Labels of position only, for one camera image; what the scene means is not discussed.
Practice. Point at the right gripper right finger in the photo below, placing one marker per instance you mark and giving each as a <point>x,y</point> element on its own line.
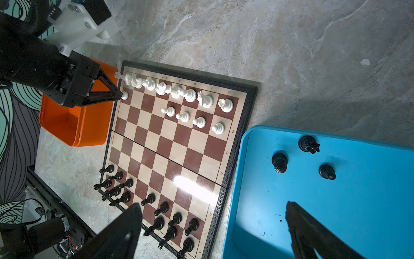
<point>311,240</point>

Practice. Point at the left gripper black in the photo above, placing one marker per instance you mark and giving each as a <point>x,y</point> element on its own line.
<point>74,86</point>

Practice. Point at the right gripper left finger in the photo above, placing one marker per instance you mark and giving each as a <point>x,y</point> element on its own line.
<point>118,240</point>

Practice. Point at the white pawn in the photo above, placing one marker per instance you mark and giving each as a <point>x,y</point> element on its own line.
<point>125,95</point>

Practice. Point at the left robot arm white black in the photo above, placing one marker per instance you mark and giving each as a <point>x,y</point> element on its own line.
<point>40,51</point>

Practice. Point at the brown cream chess board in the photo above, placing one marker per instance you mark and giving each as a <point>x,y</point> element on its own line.
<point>172,150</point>

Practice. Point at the white rook on board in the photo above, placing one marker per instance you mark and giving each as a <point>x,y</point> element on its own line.
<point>226,105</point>

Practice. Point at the orange plastic tray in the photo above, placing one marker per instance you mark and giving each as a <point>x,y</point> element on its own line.
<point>78,126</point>

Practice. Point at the black pawn in blue tray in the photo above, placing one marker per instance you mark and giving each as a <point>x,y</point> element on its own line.
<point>279,162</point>
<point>327,172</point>

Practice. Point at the blue plastic tray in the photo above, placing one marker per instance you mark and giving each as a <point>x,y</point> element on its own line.
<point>369,206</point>

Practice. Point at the black crowned piece in tray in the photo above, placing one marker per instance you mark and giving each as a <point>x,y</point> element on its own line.
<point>309,144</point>

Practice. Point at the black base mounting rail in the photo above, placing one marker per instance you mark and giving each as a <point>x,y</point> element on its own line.
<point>78,233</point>

